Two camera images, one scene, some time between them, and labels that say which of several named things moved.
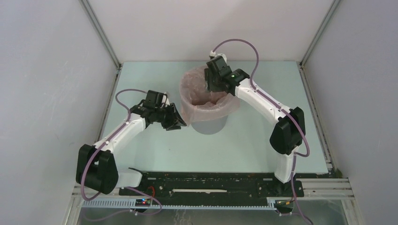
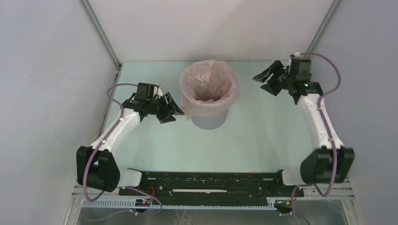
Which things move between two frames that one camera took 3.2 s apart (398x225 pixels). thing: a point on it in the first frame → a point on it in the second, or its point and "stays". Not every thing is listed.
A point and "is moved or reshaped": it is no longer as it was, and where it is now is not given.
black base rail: [212, 186] stays
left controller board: [142, 202] stays
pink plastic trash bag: [197, 103] is moved or reshaped
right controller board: [283, 203] stays
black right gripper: [208, 81] → [274, 67]
